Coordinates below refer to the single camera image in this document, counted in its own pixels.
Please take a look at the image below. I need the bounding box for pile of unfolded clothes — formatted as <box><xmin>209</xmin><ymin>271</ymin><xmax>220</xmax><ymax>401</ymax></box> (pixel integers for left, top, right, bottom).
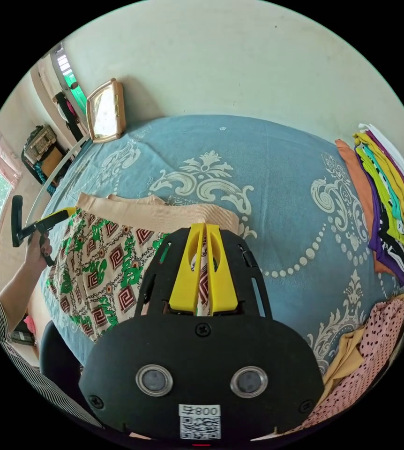
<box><xmin>283</xmin><ymin>293</ymin><xmax>404</xmax><ymax>438</ymax></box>

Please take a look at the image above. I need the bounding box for pink curtain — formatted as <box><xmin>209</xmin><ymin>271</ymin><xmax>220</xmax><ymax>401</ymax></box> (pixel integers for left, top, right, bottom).
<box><xmin>0</xmin><ymin>126</ymin><xmax>23</xmax><ymax>183</ymax></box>

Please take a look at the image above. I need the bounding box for green door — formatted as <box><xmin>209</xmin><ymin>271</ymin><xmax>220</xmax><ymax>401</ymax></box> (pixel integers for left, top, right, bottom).
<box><xmin>50</xmin><ymin>44</ymin><xmax>89</xmax><ymax>119</ymax></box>

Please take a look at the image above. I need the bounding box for bed with blue patterned sheet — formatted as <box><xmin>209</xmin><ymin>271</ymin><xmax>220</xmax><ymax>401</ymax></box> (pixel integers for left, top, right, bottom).
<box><xmin>30</xmin><ymin>114</ymin><xmax>404</xmax><ymax>375</ymax></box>

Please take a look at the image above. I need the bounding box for shelf with things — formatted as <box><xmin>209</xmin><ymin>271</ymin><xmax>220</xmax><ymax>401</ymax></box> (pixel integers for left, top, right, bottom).
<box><xmin>21</xmin><ymin>124</ymin><xmax>73</xmax><ymax>187</ymax></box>

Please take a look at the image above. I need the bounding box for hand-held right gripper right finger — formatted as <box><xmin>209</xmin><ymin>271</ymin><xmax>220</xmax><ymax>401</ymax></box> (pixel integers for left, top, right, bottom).
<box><xmin>206</xmin><ymin>223</ymin><xmax>240</xmax><ymax>315</ymax></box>

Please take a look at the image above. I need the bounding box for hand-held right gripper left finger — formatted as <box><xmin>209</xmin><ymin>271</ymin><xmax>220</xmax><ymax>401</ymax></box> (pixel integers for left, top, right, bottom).
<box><xmin>169</xmin><ymin>223</ymin><xmax>207</xmax><ymax>314</ymax></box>

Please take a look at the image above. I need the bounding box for person's body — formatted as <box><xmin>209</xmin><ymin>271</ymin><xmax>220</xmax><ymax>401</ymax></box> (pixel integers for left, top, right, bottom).
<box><xmin>0</xmin><ymin>286</ymin><xmax>104</xmax><ymax>431</ymax></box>

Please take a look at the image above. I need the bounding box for white red green sleeveless sweater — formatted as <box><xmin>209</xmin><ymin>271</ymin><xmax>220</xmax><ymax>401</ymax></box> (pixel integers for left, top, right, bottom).
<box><xmin>45</xmin><ymin>192</ymin><xmax>240</xmax><ymax>344</ymax></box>

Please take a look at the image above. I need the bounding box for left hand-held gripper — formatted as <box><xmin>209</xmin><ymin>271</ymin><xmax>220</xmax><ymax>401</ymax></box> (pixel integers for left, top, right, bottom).
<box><xmin>25</xmin><ymin>207</ymin><xmax>78</xmax><ymax>268</ymax></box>

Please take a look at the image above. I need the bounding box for person's left hand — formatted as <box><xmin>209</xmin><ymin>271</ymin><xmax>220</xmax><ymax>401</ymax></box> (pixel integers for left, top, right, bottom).
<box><xmin>23</xmin><ymin>232</ymin><xmax>53</xmax><ymax>278</ymax></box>

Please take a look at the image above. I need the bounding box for pile of folded clothes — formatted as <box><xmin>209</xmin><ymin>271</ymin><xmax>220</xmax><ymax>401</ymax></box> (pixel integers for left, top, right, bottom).
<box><xmin>335</xmin><ymin>123</ymin><xmax>404</xmax><ymax>286</ymax></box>

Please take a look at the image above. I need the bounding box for gold framed mirror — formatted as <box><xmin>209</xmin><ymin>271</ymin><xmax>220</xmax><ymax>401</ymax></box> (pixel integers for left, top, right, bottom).
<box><xmin>85</xmin><ymin>78</ymin><xmax>128</xmax><ymax>144</ymax></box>

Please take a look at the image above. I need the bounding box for person's left forearm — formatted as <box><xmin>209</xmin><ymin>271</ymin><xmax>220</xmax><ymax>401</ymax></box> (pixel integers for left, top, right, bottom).
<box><xmin>0</xmin><ymin>262</ymin><xmax>46</xmax><ymax>335</ymax></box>

